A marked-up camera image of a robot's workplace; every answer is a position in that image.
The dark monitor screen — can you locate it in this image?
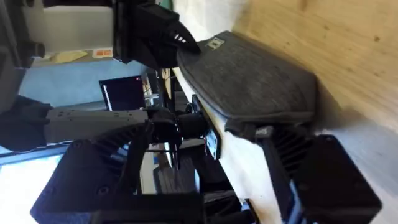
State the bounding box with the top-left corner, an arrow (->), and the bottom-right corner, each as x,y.
98,75 -> 146,112

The dark grey soft zip bag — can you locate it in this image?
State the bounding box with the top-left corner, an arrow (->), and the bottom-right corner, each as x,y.
175,30 -> 318,141

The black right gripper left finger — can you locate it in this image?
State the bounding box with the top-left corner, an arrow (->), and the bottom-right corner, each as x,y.
30,123 -> 154,224

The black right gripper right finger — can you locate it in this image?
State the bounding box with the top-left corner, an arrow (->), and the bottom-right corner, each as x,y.
256,124 -> 383,224

